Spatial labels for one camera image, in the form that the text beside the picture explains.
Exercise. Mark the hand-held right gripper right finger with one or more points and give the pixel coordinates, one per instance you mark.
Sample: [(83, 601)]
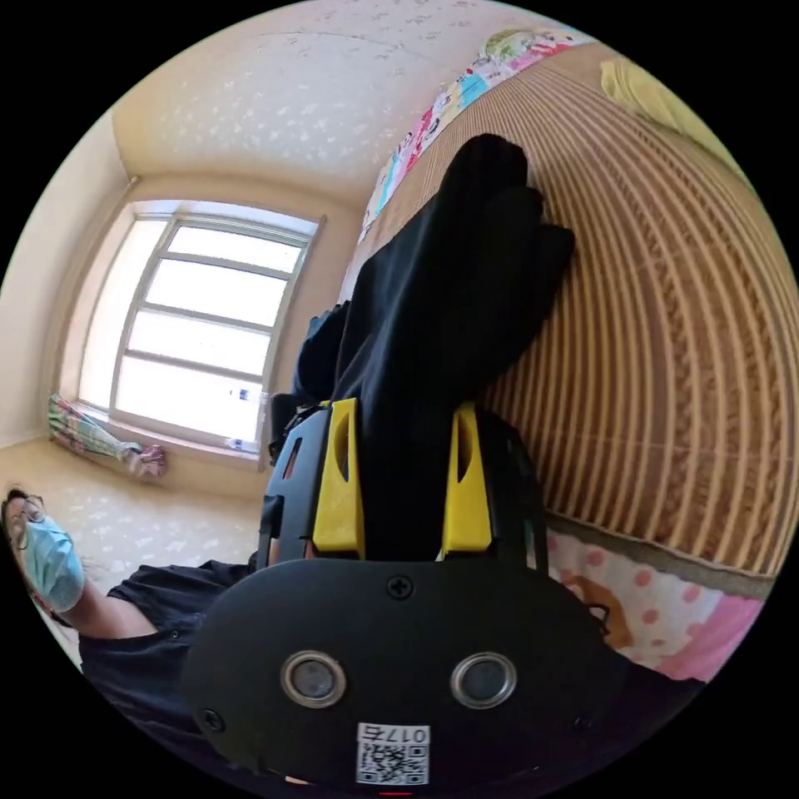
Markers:
[(466, 499)]

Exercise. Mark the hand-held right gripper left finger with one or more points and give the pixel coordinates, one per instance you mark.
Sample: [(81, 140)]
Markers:
[(337, 505)]

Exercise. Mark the black long pants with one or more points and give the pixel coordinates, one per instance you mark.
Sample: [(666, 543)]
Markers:
[(437, 299)]

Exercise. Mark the window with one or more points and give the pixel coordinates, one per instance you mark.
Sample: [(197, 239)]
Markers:
[(206, 337)]

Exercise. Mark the person's body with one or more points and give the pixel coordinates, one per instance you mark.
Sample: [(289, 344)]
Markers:
[(125, 630)]

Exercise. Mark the yellow garment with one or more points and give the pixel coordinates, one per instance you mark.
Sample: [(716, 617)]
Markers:
[(655, 100)]

